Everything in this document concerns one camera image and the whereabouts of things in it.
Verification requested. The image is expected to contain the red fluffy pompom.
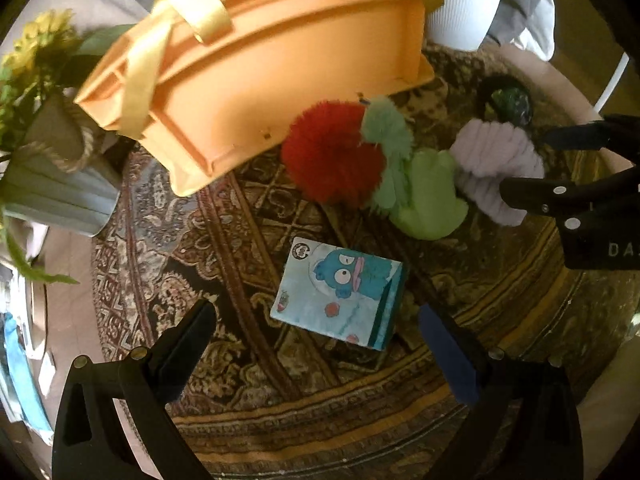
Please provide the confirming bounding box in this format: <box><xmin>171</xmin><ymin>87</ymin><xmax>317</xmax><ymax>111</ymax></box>
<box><xmin>280</xmin><ymin>101</ymin><xmax>389</xmax><ymax>206</ymax></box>

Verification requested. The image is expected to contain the blue cloth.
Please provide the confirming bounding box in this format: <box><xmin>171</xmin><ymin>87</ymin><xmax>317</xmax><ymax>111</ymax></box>
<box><xmin>2</xmin><ymin>312</ymin><xmax>54</xmax><ymax>434</ymax></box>

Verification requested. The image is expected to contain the light green plush toy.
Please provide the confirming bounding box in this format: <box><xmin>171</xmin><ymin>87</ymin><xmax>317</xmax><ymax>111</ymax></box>
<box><xmin>389</xmin><ymin>150</ymin><xmax>470</xmax><ymax>240</ymax></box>

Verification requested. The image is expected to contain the white ribbed plant pot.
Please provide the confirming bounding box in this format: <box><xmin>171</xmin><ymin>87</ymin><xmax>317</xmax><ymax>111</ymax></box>
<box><xmin>425</xmin><ymin>0</ymin><xmax>507</xmax><ymax>53</ymax></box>

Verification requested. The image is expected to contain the dark green round object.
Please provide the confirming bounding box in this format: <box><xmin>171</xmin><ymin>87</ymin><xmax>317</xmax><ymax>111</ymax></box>
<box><xmin>477</xmin><ymin>77</ymin><xmax>534</xmax><ymax>129</ymax></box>

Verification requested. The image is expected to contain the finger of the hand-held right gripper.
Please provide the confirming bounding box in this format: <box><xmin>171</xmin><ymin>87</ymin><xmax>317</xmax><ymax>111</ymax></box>
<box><xmin>499</xmin><ymin>165</ymin><xmax>640</xmax><ymax>217</ymax></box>
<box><xmin>544</xmin><ymin>114</ymin><xmax>640</xmax><ymax>154</ymax></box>

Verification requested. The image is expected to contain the cartoon printed box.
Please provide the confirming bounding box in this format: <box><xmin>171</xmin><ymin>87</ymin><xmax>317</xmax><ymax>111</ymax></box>
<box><xmin>270</xmin><ymin>236</ymin><xmax>410</xmax><ymax>351</ymax></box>

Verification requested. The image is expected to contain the white cloth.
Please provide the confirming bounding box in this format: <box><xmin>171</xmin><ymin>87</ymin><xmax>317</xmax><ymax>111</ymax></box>
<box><xmin>487</xmin><ymin>0</ymin><xmax>557</xmax><ymax>61</ymax></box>

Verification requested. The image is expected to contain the round patterned rug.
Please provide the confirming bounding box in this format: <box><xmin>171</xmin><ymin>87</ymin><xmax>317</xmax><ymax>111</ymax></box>
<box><xmin>90</xmin><ymin>42</ymin><xmax>632</xmax><ymax>480</ymax></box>

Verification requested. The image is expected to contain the white tube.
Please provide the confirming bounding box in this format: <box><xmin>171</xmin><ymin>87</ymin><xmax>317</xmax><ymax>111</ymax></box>
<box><xmin>592</xmin><ymin>52</ymin><xmax>630</xmax><ymax>117</ymax></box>

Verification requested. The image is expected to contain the artificial yellow flower plant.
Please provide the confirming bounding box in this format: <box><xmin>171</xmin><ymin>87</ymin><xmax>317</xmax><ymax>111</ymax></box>
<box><xmin>0</xmin><ymin>10</ymin><xmax>137</xmax><ymax>286</ymax></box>

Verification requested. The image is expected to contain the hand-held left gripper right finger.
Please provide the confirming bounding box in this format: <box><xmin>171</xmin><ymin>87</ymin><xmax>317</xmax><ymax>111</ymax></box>
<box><xmin>418</xmin><ymin>304</ymin><xmax>585</xmax><ymax>480</ymax></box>

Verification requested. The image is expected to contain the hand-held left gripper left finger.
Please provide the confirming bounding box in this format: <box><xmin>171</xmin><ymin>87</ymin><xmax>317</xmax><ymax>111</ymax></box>
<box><xmin>52</xmin><ymin>299</ymin><xmax>217</xmax><ymax>480</ymax></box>

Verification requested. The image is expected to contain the orange plastic basket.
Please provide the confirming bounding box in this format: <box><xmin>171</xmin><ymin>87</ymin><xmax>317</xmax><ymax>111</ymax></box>
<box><xmin>74</xmin><ymin>0</ymin><xmax>449</xmax><ymax>198</ymax></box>

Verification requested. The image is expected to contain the green fluffy pompom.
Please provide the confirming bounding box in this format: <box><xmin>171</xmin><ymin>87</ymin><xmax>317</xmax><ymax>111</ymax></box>
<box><xmin>360</xmin><ymin>96</ymin><xmax>414</xmax><ymax>213</ymax></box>

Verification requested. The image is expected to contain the grey ribbed pot with rope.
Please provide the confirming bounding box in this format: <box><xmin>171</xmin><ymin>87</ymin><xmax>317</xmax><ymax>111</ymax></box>
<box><xmin>0</xmin><ymin>91</ymin><xmax>124</xmax><ymax>239</ymax></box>

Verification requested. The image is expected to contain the lilac chenille knot plush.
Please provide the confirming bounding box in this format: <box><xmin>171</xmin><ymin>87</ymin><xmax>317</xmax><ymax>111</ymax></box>
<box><xmin>449</xmin><ymin>120</ymin><xmax>547</xmax><ymax>227</ymax></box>

